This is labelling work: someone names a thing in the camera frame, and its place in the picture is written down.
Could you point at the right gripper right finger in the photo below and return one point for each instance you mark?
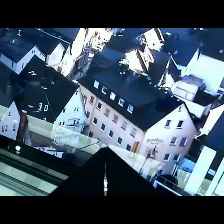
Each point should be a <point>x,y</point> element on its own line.
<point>128,181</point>

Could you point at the silver frame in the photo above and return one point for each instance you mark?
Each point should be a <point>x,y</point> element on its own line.
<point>20,180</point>

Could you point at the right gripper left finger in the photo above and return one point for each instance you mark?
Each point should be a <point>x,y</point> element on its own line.
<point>87,180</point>

